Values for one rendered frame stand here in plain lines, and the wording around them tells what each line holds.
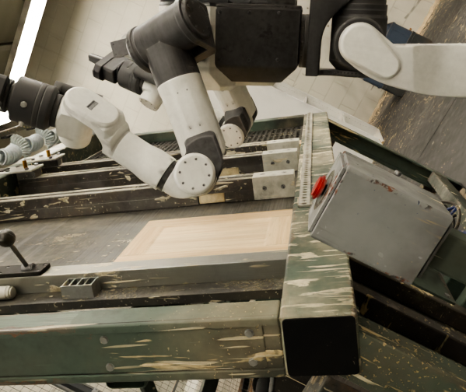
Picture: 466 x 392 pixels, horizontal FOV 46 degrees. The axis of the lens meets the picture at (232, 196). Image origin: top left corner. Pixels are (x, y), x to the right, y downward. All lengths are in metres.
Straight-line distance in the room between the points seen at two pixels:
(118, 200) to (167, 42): 0.79
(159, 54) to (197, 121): 0.15
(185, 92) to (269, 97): 4.28
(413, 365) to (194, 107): 0.58
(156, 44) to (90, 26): 6.14
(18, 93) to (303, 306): 0.64
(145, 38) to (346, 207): 0.53
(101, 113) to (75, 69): 6.28
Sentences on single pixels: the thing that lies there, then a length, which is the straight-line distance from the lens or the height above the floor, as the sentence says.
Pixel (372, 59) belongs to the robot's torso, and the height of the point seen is 0.92.
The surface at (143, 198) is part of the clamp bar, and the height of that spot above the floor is 1.30.
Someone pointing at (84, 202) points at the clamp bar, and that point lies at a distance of 1.80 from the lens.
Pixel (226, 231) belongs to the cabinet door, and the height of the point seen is 1.03.
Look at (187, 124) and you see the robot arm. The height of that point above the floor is 1.19.
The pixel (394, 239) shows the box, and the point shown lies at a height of 0.82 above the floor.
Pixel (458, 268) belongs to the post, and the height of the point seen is 0.70.
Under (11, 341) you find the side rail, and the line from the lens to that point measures 1.04.
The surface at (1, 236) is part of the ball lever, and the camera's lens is 1.21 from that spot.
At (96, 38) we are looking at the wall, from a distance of 7.20.
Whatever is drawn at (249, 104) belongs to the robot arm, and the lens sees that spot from 1.58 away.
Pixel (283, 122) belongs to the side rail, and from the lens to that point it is 2.92.
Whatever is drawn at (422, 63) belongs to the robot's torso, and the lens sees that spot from 1.26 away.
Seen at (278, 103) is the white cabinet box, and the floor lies 1.06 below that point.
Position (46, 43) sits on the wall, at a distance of 7.48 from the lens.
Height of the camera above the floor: 1.05
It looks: level
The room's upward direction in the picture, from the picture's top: 64 degrees counter-clockwise
